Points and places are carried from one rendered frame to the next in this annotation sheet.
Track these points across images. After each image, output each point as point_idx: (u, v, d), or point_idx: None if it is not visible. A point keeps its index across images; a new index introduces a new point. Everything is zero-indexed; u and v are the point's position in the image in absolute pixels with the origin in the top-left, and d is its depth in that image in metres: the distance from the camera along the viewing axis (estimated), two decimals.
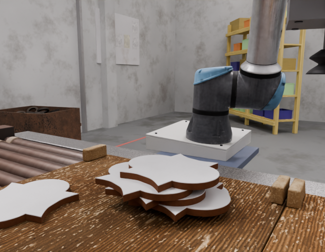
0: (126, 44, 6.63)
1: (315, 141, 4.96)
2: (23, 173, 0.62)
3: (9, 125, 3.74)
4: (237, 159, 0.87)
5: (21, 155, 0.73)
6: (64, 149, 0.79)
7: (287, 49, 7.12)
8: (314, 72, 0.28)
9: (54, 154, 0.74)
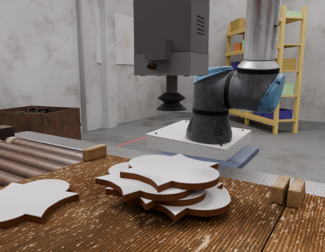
0: (126, 44, 6.63)
1: (315, 141, 4.96)
2: (23, 173, 0.62)
3: (9, 125, 3.74)
4: (237, 159, 0.87)
5: (21, 155, 0.73)
6: (64, 149, 0.79)
7: (287, 49, 7.12)
8: (157, 108, 0.41)
9: (54, 154, 0.74)
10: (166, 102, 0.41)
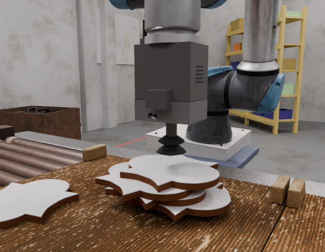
0: (126, 44, 6.63)
1: (315, 141, 4.96)
2: (23, 173, 0.62)
3: (9, 125, 3.74)
4: (237, 159, 0.87)
5: (21, 155, 0.73)
6: (64, 149, 0.79)
7: (287, 49, 7.12)
8: (157, 150, 0.42)
9: (54, 154, 0.74)
10: (166, 146, 0.42)
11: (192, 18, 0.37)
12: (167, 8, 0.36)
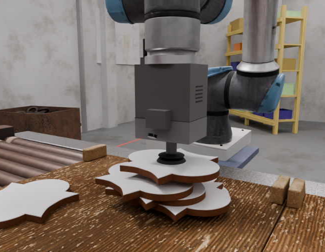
0: (126, 44, 6.63)
1: (315, 141, 4.96)
2: (23, 173, 0.62)
3: (9, 125, 3.74)
4: (237, 159, 0.87)
5: (21, 155, 0.73)
6: (64, 149, 0.79)
7: (287, 49, 7.12)
8: (157, 160, 0.42)
9: (54, 154, 0.74)
10: (166, 155, 0.42)
11: (192, 39, 0.37)
12: (167, 30, 0.36)
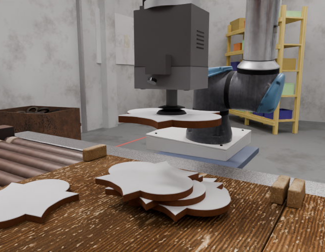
0: (126, 44, 6.63)
1: (315, 141, 4.96)
2: (23, 173, 0.62)
3: (9, 125, 3.74)
4: (237, 159, 0.87)
5: (21, 155, 0.73)
6: (64, 149, 0.79)
7: (287, 49, 7.12)
8: (157, 112, 0.41)
9: (54, 154, 0.74)
10: (166, 106, 0.41)
11: None
12: None
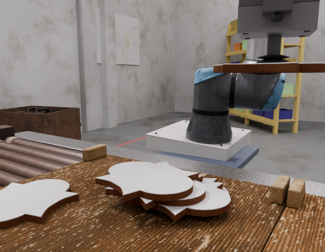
0: (126, 44, 6.63)
1: (315, 141, 4.96)
2: (23, 173, 0.62)
3: (9, 125, 3.74)
4: (237, 159, 0.87)
5: (21, 155, 0.73)
6: (64, 149, 0.79)
7: (287, 49, 7.12)
8: (259, 62, 0.35)
9: (54, 154, 0.74)
10: (270, 55, 0.35)
11: None
12: None
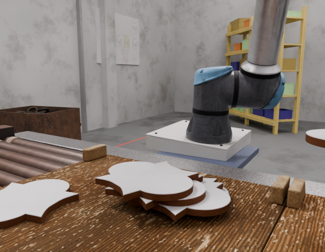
0: (126, 44, 6.63)
1: None
2: (23, 173, 0.62)
3: (9, 125, 3.74)
4: (237, 159, 0.87)
5: (21, 155, 0.73)
6: (64, 149, 0.79)
7: (287, 49, 7.12)
8: None
9: (54, 154, 0.74)
10: None
11: None
12: None
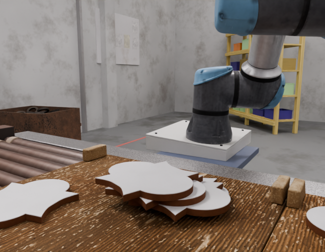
0: (126, 44, 6.63)
1: (315, 141, 4.96)
2: (23, 173, 0.62)
3: (9, 125, 3.74)
4: (237, 159, 0.87)
5: (21, 155, 0.73)
6: (64, 149, 0.79)
7: (287, 49, 7.12)
8: None
9: (54, 154, 0.74)
10: None
11: None
12: None
